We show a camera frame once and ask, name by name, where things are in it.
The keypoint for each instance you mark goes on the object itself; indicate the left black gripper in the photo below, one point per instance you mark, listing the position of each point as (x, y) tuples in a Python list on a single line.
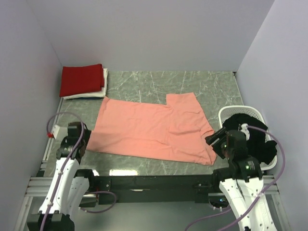
[(86, 136)]

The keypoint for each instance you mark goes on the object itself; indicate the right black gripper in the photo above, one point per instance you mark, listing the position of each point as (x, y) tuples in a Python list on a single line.
[(222, 134)]

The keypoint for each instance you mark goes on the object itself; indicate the pink t-shirt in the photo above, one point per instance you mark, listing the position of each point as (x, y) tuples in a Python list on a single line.
[(174, 131)]

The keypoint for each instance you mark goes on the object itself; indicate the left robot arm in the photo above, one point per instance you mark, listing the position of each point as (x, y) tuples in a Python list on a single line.
[(48, 217)]

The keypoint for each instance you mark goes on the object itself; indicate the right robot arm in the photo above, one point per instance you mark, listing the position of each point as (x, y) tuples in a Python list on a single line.
[(242, 181)]

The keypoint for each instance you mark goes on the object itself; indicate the black t-shirt in basket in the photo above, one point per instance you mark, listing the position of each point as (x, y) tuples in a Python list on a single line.
[(264, 151)]

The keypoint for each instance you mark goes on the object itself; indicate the folded blue t-shirt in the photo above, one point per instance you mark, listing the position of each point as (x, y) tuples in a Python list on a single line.
[(90, 98)]

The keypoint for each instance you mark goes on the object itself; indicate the white plastic laundry basket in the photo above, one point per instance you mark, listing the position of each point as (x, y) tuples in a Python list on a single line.
[(227, 111)]

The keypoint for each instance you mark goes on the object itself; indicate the folded white t-shirt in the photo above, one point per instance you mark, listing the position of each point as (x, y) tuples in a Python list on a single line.
[(98, 94)]

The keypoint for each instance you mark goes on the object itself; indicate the folded red t-shirt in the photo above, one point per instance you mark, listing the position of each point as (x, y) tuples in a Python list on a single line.
[(81, 79)]

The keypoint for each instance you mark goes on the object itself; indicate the black base beam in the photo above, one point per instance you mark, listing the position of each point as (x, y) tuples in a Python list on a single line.
[(104, 190)]

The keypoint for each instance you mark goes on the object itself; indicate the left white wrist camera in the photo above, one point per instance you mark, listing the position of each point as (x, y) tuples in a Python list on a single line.
[(58, 133)]

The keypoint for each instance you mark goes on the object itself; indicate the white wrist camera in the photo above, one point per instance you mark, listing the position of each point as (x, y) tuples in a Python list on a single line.
[(244, 129), (58, 133)]

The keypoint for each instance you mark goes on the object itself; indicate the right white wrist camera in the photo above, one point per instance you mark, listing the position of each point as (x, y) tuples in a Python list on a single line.
[(244, 129)]

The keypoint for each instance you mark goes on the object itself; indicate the aluminium frame rail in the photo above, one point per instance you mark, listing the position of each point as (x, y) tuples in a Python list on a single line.
[(39, 186)]

